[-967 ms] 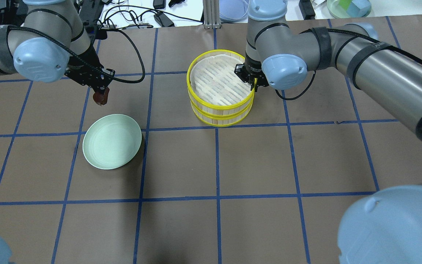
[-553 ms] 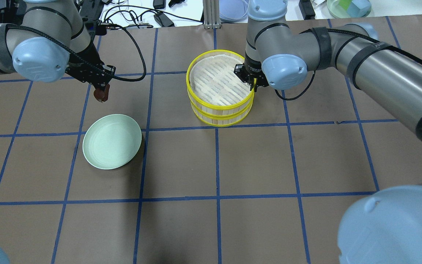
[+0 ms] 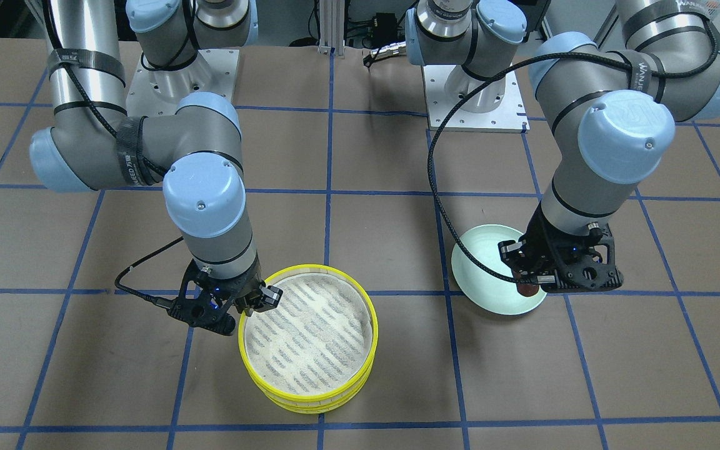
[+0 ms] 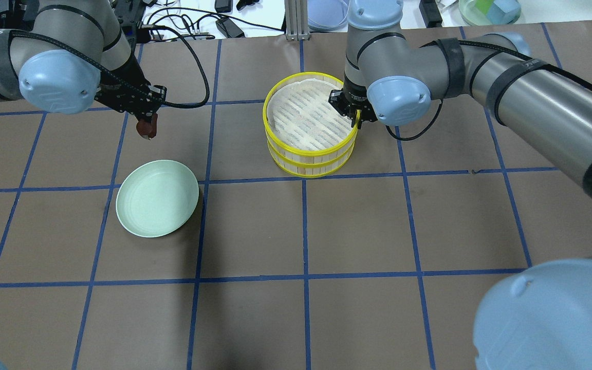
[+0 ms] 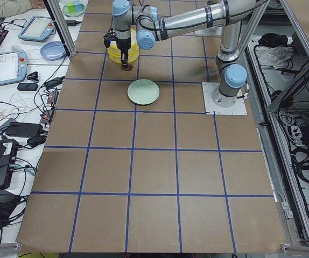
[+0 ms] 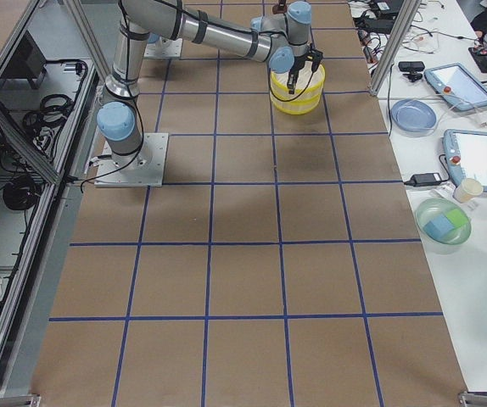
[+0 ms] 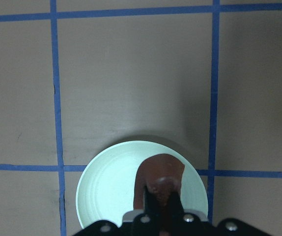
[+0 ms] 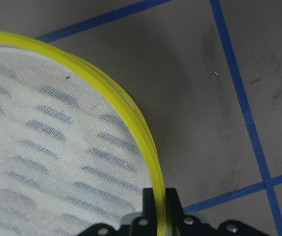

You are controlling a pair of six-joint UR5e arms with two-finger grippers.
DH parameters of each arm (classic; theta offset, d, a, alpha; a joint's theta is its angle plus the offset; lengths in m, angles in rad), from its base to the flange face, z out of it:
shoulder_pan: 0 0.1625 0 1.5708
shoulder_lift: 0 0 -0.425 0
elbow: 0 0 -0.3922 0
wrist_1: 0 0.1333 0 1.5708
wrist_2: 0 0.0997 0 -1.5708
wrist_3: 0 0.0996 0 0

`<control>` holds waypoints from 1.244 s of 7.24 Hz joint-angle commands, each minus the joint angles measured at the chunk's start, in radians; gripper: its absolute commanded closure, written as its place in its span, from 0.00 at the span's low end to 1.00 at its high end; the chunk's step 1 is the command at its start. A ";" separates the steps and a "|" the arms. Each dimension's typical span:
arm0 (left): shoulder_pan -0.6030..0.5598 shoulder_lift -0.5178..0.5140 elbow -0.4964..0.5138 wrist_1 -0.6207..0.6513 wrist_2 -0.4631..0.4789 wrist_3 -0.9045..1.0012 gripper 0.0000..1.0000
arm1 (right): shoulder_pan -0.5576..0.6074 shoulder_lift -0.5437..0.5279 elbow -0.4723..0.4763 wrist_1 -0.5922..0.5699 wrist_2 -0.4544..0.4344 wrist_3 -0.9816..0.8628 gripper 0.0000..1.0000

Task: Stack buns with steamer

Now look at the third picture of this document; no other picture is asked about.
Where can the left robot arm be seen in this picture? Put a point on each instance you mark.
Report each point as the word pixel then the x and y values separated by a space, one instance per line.
pixel 612 114

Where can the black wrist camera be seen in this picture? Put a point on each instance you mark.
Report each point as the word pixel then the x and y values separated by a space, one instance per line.
pixel 203 302
pixel 582 264

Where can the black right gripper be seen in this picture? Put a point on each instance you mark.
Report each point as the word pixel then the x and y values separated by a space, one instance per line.
pixel 249 289

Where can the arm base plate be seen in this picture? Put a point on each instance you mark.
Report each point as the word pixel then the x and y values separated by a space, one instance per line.
pixel 154 93
pixel 497 108

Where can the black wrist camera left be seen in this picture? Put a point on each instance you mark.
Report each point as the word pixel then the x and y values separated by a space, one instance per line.
pixel 582 264

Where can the brown bun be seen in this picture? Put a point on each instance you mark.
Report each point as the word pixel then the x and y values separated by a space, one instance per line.
pixel 528 290

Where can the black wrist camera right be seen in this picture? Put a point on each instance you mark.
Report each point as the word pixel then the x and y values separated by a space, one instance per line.
pixel 203 302

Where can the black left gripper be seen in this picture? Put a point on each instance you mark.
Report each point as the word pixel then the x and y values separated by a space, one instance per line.
pixel 537 247

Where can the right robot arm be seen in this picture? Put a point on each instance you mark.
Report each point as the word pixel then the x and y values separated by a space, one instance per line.
pixel 194 151

